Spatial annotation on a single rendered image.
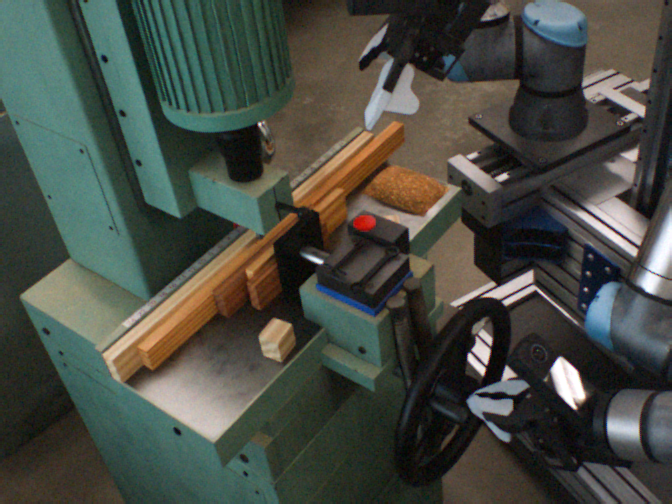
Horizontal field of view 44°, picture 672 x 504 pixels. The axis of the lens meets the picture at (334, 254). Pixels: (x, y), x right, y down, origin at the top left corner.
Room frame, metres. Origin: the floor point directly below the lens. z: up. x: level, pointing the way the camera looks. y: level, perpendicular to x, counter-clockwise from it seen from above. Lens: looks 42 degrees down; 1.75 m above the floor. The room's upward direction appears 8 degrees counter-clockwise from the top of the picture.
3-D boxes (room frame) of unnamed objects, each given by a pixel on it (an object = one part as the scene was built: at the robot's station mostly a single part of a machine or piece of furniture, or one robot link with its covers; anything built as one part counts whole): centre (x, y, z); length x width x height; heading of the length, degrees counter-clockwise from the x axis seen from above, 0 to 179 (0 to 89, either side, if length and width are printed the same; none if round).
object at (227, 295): (0.94, 0.09, 0.92); 0.23 x 0.02 x 0.04; 137
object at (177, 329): (1.00, 0.06, 0.92); 0.62 x 0.02 x 0.04; 137
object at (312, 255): (0.89, 0.03, 0.95); 0.09 x 0.07 x 0.09; 137
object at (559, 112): (1.34, -0.45, 0.87); 0.15 x 0.15 x 0.10
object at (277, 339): (0.77, 0.09, 0.92); 0.04 x 0.03 x 0.04; 144
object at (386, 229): (0.83, -0.05, 0.99); 0.13 x 0.11 x 0.06; 137
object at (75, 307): (1.04, 0.20, 0.76); 0.57 x 0.45 x 0.09; 47
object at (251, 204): (0.97, 0.12, 1.03); 0.14 x 0.07 x 0.09; 47
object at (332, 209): (0.96, 0.05, 0.93); 0.22 x 0.01 x 0.06; 137
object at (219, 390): (0.89, 0.02, 0.87); 0.61 x 0.30 x 0.06; 137
